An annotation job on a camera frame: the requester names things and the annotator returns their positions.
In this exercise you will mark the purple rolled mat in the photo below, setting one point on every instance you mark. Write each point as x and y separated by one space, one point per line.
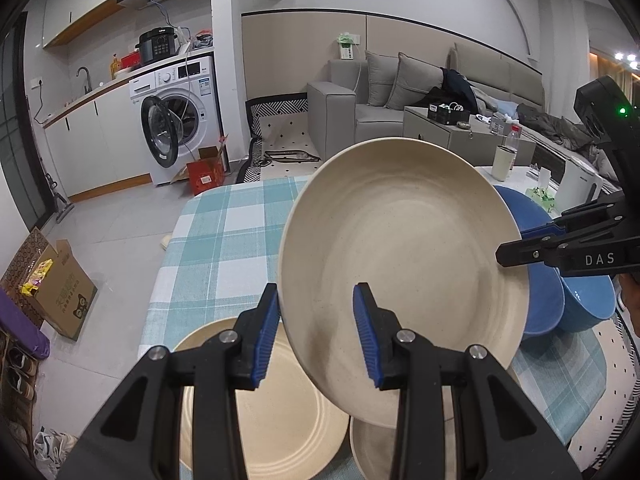
22 327

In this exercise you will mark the white electric kettle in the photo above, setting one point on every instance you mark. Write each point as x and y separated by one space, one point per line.
575 187

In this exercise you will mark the dark glass door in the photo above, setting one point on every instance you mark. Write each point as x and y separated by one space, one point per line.
20 150

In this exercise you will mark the curtain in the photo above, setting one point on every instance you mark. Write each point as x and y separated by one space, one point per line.
565 50

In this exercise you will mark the beige plate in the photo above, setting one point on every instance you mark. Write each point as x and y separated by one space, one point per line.
372 452
400 240
280 425

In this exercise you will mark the white lower kitchen cabinets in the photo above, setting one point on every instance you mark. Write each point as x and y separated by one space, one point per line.
100 145

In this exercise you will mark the brown cardboard box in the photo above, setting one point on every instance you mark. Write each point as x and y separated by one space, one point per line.
65 300

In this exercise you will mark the row of ceiling spotlights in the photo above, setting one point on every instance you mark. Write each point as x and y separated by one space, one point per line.
631 59

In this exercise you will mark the white marble side table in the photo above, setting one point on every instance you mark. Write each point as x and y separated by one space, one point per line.
520 180

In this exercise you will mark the white upper kitchen cabinets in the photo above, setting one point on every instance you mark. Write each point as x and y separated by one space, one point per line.
75 5

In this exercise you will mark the black box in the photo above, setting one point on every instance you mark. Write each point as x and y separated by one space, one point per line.
445 115

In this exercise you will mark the grey cabinet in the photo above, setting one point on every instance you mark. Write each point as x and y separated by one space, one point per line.
430 130

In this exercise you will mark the black pressure cooker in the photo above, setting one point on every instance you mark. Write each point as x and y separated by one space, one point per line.
157 47

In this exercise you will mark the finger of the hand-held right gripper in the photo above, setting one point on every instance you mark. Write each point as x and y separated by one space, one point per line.
540 231
520 254

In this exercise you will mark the white kitchen cabinets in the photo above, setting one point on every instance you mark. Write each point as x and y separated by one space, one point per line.
75 5
100 145

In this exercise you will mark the green tissue pack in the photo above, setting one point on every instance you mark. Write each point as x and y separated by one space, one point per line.
541 199

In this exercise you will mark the brown patterned box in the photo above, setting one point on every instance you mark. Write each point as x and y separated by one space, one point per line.
25 257

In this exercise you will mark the yellow snack packets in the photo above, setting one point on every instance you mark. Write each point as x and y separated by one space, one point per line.
36 277

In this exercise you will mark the dark jacket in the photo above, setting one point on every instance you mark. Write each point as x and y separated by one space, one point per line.
457 87

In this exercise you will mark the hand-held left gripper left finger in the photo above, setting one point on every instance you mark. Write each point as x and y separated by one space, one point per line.
265 340

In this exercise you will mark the teal checked tablecloth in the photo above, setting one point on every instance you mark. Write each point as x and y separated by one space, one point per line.
225 240

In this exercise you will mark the white washing machine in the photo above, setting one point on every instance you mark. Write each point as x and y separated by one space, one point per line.
195 105

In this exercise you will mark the beige cup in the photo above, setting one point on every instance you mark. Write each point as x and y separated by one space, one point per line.
503 165

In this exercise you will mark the white sneaker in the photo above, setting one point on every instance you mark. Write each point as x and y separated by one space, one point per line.
52 452

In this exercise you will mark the clear bottle with red cap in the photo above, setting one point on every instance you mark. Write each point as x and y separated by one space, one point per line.
515 137

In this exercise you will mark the red cardboard box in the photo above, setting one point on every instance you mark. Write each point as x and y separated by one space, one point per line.
205 177

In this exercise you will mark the yellow oil bottle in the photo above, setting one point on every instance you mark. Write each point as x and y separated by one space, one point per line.
116 67

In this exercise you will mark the blue bowl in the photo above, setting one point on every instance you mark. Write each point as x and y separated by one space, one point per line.
540 285
587 305

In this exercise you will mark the grey cushion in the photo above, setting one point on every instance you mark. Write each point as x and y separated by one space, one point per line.
380 77
417 82

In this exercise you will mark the kitchen faucet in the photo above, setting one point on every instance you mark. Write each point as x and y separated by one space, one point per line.
86 77

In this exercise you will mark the white green wall dispenser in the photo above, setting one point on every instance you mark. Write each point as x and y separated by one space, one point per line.
346 47

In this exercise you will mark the grey sofa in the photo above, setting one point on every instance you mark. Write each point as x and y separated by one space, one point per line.
332 120

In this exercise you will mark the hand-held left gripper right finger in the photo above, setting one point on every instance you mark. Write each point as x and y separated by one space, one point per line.
367 340

